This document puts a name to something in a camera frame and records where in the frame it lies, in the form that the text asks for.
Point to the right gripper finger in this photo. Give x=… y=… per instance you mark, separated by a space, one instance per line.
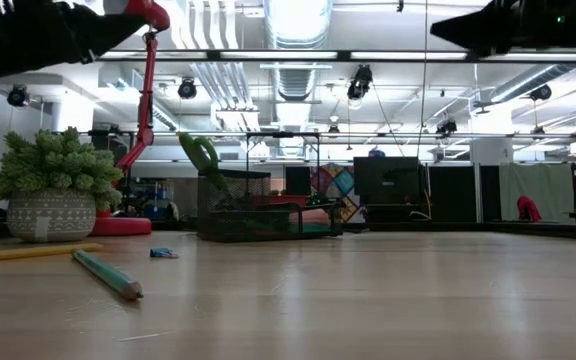
x=488 y=27

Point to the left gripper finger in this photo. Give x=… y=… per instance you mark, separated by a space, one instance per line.
x=110 y=30

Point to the yellow pencil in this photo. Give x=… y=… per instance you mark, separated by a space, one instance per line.
x=28 y=252

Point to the teal pencil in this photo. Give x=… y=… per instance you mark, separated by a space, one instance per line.
x=108 y=275

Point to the teal sticky note pad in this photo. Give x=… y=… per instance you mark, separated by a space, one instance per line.
x=313 y=228

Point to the black mesh desk organizer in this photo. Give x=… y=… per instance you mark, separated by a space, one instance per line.
x=233 y=225

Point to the black ceiling spotlight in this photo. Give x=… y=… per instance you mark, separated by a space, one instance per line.
x=18 y=96
x=541 y=92
x=187 y=88

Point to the red desk lamp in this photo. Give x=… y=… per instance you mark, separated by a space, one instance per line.
x=145 y=100

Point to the green artificial succulent plant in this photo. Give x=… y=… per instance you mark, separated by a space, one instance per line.
x=53 y=160

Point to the overhead LED light bar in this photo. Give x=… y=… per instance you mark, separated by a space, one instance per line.
x=278 y=55

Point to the black partition panel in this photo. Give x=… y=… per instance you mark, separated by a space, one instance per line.
x=453 y=195

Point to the shelf with blue bins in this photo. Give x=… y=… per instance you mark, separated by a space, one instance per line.
x=153 y=200

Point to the grey patterned plant pot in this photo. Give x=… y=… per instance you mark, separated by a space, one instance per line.
x=50 y=215

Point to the red hanging cloth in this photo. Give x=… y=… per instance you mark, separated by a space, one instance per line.
x=528 y=210

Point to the large black monitor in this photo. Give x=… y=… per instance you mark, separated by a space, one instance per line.
x=388 y=190

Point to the colourful patchwork quilt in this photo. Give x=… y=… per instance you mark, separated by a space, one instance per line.
x=338 y=185

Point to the small blue clip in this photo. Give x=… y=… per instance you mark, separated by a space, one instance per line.
x=163 y=253

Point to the black ceiling-mounted camera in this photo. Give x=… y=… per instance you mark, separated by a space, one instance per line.
x=360 y=82

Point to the silver ventilation duct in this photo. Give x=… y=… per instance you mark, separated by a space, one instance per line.
x=295 y=25

